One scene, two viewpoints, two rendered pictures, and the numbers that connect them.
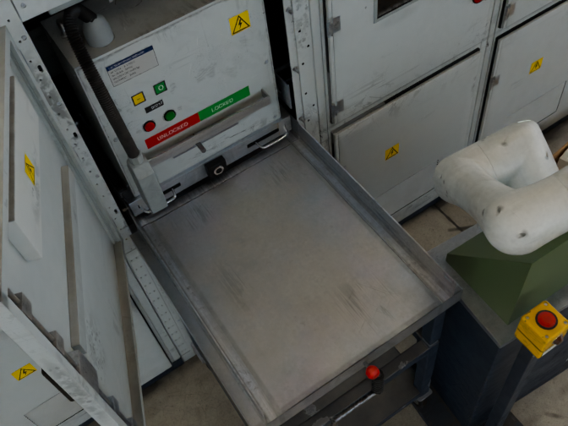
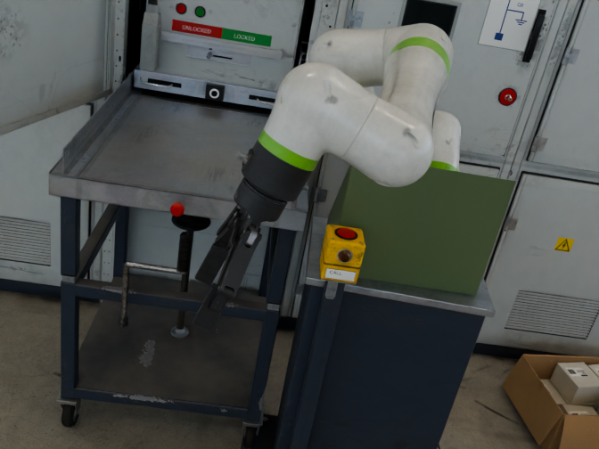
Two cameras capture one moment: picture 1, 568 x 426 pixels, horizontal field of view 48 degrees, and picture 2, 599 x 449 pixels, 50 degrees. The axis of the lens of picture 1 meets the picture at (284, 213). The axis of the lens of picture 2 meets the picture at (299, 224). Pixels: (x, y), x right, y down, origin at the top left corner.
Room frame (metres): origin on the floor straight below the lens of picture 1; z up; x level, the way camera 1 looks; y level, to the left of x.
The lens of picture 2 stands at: (-0.58, -0.88, 1.53)
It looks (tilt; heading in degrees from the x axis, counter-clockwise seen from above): 27 degrees down; 20
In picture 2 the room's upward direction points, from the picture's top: 11 degrees clockwise
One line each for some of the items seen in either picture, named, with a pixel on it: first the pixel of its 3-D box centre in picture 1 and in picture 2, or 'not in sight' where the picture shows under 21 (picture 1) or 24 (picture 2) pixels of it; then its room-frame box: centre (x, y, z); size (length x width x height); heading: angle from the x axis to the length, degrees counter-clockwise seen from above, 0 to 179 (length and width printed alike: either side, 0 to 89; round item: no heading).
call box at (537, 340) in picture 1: (542, 329); (341, 254); (0.61, -0.55, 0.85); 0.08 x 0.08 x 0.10; 25
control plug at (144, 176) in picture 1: (145, 181); (151, 40); (1.11, 0.34, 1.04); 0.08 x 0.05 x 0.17; 25
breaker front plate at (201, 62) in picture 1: (194, 100); (224, 12); (1.26, 0.18, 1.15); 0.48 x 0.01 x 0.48; 115
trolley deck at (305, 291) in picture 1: (286, 265); (198, 152); (0.92, 0.02, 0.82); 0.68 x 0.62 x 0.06; 25
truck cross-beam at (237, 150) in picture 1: (210, 160); (216, 89); (1.28, 0.19, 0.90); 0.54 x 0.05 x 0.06; 115
